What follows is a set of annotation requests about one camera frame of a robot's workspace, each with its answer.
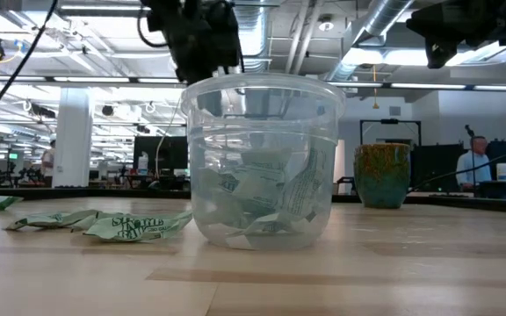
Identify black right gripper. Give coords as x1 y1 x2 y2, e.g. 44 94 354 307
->
406 0 506 70

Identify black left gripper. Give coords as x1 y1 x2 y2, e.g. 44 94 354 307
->
141 0 243 118

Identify clear round plastic container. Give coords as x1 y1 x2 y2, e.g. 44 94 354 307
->
180 72 347 252

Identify long ceiling light strip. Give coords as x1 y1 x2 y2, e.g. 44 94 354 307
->
0 75 184 84
327 82 506 92

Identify black monitor screen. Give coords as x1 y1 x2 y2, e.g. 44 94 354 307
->
133 135 190 177

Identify black microphone stand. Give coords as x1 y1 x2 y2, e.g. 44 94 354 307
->
464 124 477 192

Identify white ceiling pipes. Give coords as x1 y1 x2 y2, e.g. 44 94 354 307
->
286 0 320 75

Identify black background panel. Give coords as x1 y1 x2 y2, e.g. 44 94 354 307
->
410 143 468 193

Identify person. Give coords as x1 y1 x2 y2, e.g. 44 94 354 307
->
40 139 57 189
455 135 493 190

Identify white building column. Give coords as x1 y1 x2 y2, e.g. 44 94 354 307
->
52 86 95 189

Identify yellow-green glazed ceramic mug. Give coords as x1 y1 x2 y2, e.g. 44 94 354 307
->
352 142 412 210

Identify silver round air duct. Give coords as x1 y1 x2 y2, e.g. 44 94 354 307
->
325 0 415 83
235 0 271 74

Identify yellow hanging pendant cord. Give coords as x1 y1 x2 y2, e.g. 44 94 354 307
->
371 64 380 110

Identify black background rig frame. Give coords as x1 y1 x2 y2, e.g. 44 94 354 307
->
358 118 423 147

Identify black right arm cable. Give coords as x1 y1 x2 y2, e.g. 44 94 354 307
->
408 144 506 192

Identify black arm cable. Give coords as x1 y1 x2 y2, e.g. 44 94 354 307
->
0 0 59 133
408 144 506 192

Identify black table edge frame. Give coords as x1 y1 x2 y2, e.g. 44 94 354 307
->
0 186 506 216

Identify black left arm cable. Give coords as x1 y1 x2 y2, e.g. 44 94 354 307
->
0 0 59 133

